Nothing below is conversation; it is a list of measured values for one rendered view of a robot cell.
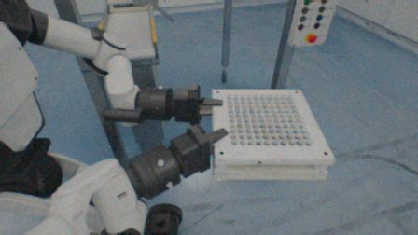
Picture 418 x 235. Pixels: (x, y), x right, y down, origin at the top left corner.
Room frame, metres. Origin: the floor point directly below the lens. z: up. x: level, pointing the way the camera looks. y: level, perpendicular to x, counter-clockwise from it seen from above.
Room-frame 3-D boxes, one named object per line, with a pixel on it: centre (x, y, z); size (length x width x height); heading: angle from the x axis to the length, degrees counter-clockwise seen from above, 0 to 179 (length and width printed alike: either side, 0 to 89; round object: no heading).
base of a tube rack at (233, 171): (0.44, -0.13, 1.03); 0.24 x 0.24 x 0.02; 0
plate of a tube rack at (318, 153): (0.44, -0.13, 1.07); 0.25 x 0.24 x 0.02; 0
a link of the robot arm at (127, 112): (0.50, 0.20, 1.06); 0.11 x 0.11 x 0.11; 83
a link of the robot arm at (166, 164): (0.32, 0.06, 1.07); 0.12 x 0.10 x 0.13; 123
